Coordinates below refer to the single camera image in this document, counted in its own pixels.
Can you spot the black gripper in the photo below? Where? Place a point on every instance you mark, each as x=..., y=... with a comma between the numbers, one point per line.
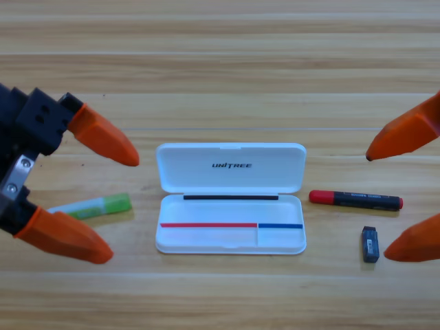
x=38, y=117

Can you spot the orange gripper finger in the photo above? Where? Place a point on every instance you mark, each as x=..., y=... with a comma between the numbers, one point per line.
x=419, y=245
x=405, y=134
x=65, y=237

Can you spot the black eraser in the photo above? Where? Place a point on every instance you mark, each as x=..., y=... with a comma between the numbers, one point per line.
x=370, y=244

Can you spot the green glue stick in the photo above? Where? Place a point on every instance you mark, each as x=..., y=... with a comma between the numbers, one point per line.
x=110, y=204

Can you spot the red and black marker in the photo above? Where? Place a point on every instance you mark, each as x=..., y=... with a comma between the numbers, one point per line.
x=357, y=200

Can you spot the white Unitree pencil case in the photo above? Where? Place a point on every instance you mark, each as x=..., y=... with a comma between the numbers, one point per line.
x=230, y=206

